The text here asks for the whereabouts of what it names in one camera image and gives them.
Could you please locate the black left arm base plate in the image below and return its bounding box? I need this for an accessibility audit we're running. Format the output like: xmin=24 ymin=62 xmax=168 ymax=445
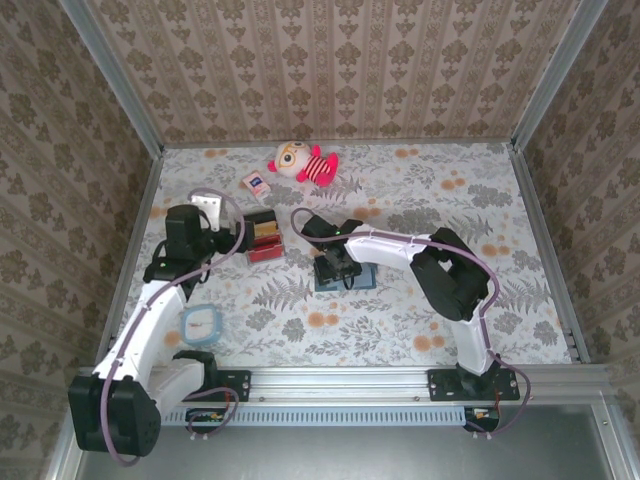
xmin=167 ymin=368 xmax=251 ymax=403

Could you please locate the red and gold box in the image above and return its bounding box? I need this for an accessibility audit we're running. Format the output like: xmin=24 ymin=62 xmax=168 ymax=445
xmin=241 ymin=209 xmax=285 ymax=267

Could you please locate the slotted grey cable duct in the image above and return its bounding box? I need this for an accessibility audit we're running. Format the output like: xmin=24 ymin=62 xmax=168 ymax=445
xmin=159 ymin=405 xmax=469 ymax=428

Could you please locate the aluminium table side rail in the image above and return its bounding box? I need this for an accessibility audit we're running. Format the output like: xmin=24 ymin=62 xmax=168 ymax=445
xmin=94 ymin=147 xmax=166 ymax=366
xmin=509 ymin=144 xmax=591 ymax=364

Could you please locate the aluminium table end rail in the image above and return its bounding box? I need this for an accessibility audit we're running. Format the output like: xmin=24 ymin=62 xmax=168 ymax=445
xmin=162 ymin=139 xmax=516 ymax=150

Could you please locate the floral table cover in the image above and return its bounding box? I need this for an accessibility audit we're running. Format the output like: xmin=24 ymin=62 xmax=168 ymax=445
xmin=107 ymin=144 xmax=574 ymax=369

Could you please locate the pink striped plush toy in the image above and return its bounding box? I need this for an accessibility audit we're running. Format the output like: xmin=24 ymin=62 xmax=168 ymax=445
xmin=267 ymin=141 xmax=340 ymax=189

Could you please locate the aluminium frame post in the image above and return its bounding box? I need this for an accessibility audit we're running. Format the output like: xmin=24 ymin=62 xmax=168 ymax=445
xmin=58 ymin=0 xmax=165 ymax=154
xmin=510 ymin=0 xmax=611 ymax=151

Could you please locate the small pink paper box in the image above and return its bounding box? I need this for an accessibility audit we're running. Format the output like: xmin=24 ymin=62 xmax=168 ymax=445
xmin=240 ymin=171 xmax=271 ymax=204

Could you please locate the grey metal panel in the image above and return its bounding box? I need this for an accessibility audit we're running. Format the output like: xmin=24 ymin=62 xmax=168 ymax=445
xmin=44 ymin=402 xmax=640 ymax=480

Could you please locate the black cable connector box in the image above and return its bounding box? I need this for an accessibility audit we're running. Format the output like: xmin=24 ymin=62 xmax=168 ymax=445
xmin=463 ymin=405 xmax=501 ymax=432
xmin=185 ymin=407 xmax=232 ymax=435

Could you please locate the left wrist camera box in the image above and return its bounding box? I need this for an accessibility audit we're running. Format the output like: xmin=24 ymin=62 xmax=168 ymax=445
xmin=189 ymin=194 xmax=222 ymax=232

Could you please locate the teal card holder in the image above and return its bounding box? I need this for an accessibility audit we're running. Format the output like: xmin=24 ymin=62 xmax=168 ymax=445
xmin=313 ymin=262 xmax=380 ymax=295

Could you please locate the aluminium mounting rail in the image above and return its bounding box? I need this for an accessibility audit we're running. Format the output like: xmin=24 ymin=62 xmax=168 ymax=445
xmin=74 ymin=363 xmax=614 ymax=404

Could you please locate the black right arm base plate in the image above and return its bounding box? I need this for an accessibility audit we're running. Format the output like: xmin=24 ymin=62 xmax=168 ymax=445
xmin=427 ymin=368 xmax=521 ymax=403

